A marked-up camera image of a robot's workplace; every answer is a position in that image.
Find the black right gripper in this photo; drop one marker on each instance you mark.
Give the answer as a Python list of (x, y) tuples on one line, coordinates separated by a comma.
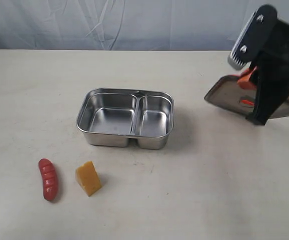
[(271, 75)]

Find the dark transparent box lid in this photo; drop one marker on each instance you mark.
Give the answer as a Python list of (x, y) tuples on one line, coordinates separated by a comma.
[(228, 95)]

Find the yellow toy cheese wedge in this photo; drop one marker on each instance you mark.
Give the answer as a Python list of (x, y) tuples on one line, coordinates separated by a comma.
[(87, 178)]

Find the red toy sausage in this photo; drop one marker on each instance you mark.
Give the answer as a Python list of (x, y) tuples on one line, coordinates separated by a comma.
[(49, 177)]

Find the stainless steel lunch box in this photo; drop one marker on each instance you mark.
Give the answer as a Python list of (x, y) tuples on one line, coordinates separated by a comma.
[(113, 116)]

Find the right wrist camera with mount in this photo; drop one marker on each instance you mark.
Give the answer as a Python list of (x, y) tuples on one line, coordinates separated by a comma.
[(253, 36)]

